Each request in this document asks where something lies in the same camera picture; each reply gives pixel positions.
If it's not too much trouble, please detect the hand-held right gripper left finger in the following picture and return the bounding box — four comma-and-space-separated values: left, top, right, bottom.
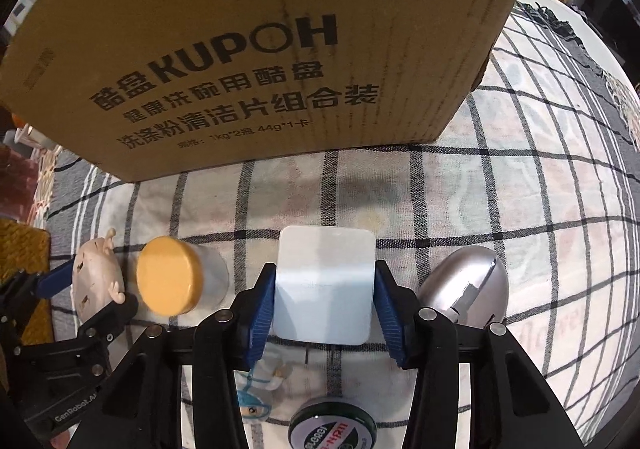
87, 263, 277, 449

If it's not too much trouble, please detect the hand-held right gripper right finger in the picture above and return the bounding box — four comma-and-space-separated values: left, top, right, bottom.
374, 260, 586, 449

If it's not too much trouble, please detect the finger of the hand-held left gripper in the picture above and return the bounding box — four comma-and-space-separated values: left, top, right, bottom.
75, 293, 140, 377
0, 253, 83, 330

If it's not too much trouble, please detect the beige cartoon figurine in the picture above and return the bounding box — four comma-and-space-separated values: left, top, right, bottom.
70, 227, 126, 312

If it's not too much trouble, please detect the white square box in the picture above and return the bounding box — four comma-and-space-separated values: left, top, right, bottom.
271, 225, 377, 346

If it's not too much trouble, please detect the brown cardboard box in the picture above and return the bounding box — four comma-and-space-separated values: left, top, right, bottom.
0, 0, 548, 182

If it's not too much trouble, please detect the white-suited small cartoon figure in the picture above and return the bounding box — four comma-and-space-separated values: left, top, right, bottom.
235, 346, 288, 425

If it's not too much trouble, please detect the yellow-lid clear jar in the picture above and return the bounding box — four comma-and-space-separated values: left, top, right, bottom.
136, 236, 230, 316

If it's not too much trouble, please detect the silver computer mouse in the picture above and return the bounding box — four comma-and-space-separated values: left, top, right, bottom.
417, 245, 510, 330

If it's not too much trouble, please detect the glass vase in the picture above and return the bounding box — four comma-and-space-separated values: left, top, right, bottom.
0, 144, 41, 220

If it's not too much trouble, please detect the round black green tin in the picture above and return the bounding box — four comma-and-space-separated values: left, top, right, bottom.
287, 397, 378, 449

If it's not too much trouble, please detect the black white checked tablecloth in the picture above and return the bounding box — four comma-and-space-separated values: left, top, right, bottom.
47, 0, 640, 449

